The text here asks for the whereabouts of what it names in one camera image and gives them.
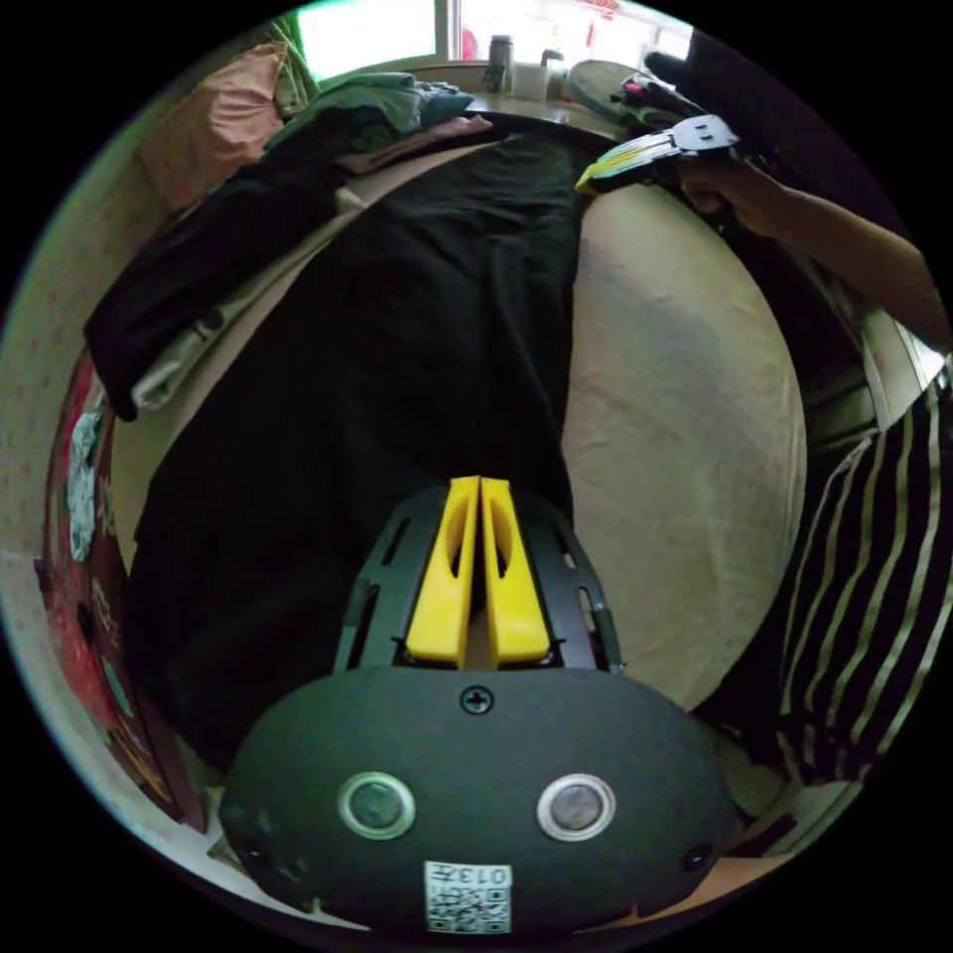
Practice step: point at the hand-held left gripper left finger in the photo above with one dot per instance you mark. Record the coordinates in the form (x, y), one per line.
(445, 588)

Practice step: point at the pink pillow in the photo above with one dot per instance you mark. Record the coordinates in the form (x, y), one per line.
(212, 126)

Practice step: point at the red printed carton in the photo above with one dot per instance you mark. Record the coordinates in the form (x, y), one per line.
(97, 596)

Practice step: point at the person's right hand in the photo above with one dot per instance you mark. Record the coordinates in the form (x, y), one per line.
(733, 197)

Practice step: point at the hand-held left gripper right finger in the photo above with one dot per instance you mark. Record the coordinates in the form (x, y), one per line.
(514, 596)

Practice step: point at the person's right forearm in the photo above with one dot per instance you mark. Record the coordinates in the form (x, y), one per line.
(864, 253)

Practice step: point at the person's body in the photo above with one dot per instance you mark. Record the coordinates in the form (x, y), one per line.
(871, 581)

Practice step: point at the pile of clothes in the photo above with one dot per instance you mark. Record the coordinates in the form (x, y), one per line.
(372, 123)

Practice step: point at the black pants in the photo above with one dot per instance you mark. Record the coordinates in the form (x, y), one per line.
(387, 357)

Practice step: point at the black and beige garment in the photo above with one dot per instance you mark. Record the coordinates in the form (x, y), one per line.
(186, 298)

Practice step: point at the window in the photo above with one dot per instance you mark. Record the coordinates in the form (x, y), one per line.
(521, 30)

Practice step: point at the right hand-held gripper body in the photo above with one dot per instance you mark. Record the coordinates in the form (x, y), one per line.
(703, 138)

